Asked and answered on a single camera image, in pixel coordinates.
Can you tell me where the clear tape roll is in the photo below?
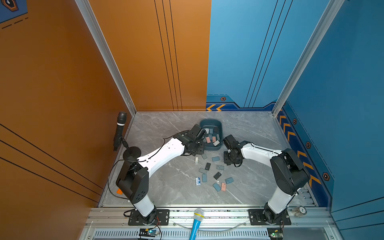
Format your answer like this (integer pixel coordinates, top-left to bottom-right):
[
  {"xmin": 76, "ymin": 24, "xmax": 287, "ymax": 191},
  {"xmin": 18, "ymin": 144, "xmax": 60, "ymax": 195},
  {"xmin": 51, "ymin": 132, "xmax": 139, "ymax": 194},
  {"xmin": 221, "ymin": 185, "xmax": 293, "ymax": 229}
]
[{"xmin": 292, "ymin": 206, "xmax": 307, "ymax": 217}]

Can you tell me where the black microphone on stand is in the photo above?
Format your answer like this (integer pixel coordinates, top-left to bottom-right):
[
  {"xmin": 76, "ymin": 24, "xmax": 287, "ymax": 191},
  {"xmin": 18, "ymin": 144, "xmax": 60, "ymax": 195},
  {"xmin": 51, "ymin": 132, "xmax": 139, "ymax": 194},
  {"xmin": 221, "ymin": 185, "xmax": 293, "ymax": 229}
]
[{"xmin": 113, "ymin": 112, "xmax": 142, "ymax": 159}]

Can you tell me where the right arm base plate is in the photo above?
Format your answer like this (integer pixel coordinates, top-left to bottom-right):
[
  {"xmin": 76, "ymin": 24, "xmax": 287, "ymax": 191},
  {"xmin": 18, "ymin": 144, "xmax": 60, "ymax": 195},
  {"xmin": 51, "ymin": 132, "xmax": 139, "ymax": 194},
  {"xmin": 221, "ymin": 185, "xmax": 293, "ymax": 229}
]
[{"xmin": 248, "ymin": 209, "xmax": 292, "ymax": 226}]

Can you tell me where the teal grey eraser centre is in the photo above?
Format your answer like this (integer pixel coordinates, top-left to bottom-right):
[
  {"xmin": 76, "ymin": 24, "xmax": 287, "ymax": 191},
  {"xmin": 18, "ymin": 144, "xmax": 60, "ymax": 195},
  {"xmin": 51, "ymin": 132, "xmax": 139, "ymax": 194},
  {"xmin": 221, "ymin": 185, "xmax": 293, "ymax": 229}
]
[{"xmin": 217, "ymin": 165, "xmax": 225, "ymax": 171}]

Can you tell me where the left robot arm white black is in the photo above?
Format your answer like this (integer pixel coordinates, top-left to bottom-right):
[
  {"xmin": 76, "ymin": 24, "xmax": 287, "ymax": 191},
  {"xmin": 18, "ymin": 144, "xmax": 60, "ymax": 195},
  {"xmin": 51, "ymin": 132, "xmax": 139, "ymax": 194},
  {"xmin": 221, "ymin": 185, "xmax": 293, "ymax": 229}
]
[{"xmin": 116, "ymin": 125, "xmax": 206, "ymax": 225}]

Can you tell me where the left green circuit board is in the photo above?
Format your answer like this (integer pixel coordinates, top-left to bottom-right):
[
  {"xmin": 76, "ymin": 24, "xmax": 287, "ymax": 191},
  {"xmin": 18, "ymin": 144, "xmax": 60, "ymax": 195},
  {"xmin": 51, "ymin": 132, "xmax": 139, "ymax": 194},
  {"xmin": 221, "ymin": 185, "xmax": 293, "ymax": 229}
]
[{"xmin": 138, "ymin": 229, "xmax": 159, "ymax": 240}]

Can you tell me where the light blue eraser bottom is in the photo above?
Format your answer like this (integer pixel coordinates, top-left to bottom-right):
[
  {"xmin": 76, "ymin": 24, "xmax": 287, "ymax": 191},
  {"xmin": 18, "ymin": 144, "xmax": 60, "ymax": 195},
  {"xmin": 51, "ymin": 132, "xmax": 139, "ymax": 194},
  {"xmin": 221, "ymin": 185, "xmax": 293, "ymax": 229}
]
[{"xmin": 213, "ymin": 183, "xmax": 221, "ymax": 192}]

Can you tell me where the right green circuit board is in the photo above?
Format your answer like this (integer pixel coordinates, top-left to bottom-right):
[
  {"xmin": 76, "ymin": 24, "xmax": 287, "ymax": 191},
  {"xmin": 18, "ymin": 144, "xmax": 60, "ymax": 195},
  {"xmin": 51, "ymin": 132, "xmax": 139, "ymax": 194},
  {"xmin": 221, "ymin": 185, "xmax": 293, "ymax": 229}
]
[{"xmin": 267, "ymin": 228, "xmax": 284, "ymax": 240}]

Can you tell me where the dark teal storage box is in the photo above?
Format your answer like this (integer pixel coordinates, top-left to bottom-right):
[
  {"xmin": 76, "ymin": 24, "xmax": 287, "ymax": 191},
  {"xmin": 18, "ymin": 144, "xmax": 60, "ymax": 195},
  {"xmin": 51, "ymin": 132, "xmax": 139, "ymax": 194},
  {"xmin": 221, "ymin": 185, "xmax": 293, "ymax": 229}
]
[{"xmin": 200, "ymin": 119, "xmax": 224, "ymax": 151}]

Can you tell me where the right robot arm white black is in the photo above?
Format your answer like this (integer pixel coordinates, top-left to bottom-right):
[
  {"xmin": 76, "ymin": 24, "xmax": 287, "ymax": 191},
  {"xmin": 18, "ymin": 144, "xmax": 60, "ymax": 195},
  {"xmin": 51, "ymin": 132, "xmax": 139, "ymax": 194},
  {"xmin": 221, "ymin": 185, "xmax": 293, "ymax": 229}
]
[{"xmin": 223, "ymin": 135, "xmax": 310, "ymax": 225}]

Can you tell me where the green circuit board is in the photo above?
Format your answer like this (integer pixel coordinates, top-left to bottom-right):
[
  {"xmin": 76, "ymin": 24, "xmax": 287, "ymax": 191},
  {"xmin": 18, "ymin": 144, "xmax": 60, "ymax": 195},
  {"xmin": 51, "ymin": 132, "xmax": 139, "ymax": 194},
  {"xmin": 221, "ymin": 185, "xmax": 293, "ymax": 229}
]
[
  {"xmin": 267, "ymin": 228, "xmax": 284, "ymax": 240},
  {"xmin": 138, "ymin": 229, "xmax": 159, "ymax": 240}
]

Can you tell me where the blue handheld microphone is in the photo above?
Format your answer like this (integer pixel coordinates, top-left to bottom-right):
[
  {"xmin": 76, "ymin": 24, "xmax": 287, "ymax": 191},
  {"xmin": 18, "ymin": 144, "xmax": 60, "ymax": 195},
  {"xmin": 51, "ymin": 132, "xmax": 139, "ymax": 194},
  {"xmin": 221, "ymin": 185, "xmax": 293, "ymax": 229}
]
[{"xmin": 189, "ymin": 208, "xmax": 205, "ymax": 240}]

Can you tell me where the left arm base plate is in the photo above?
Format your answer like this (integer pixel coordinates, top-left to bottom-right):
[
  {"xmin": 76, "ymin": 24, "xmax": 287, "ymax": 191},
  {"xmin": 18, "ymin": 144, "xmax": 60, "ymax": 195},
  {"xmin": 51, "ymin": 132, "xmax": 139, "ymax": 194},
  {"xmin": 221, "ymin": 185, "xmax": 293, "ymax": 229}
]
[{"xmin": 124, "ymin": 208, "xmax": 170, "ymax": 226}]

